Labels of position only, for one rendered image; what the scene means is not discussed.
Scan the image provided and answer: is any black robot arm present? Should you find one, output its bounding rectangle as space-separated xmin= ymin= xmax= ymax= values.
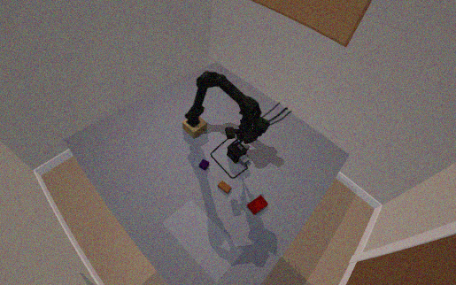
xmin=184 ymin=71 xmax=270 ymax=144

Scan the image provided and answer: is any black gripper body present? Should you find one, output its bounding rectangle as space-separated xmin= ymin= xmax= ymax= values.
xmin=225 ymin=119 xmax=263 ymax=139

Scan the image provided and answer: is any red rectangular block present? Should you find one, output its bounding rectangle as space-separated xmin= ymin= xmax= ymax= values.
xmin=247 ymin=195 xmax=267 ymax=215

